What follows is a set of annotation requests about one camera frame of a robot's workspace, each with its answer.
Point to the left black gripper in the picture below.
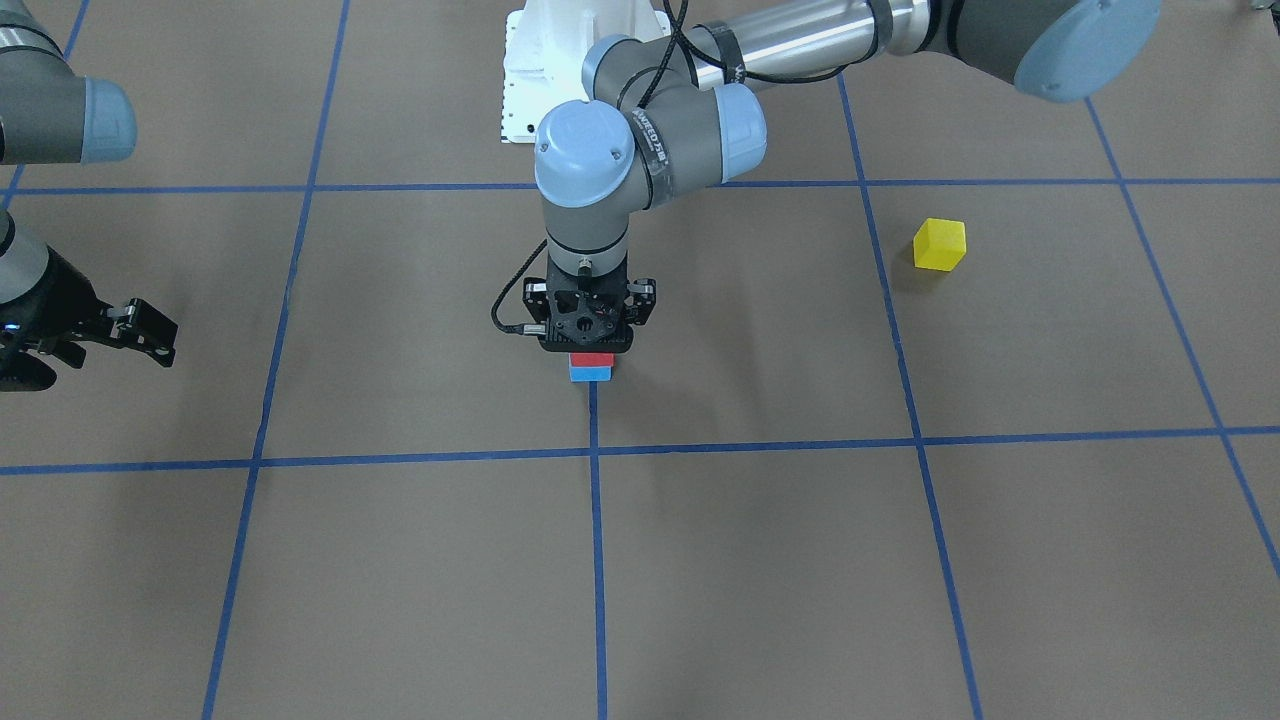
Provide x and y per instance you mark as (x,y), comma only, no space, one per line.
(643,300)

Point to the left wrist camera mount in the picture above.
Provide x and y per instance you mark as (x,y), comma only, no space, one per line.
(577,309)

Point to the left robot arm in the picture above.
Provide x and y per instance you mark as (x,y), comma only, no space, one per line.
(672,116)

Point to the yellow cube block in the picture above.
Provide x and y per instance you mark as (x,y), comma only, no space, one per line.
(939,244)

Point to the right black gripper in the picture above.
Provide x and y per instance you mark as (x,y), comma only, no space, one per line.
(42,293)

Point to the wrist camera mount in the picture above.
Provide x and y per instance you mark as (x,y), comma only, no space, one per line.
(24,369)
(577,309)

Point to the red cube block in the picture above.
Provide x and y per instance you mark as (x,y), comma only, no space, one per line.
(591,360)

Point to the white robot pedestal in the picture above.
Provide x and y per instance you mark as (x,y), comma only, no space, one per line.
(546,42)

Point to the blue cube block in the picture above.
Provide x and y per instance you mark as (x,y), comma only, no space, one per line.
(590,374)

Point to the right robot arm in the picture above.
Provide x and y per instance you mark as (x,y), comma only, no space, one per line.
(51,115)

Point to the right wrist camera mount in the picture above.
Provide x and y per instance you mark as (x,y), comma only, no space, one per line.
(24,369)

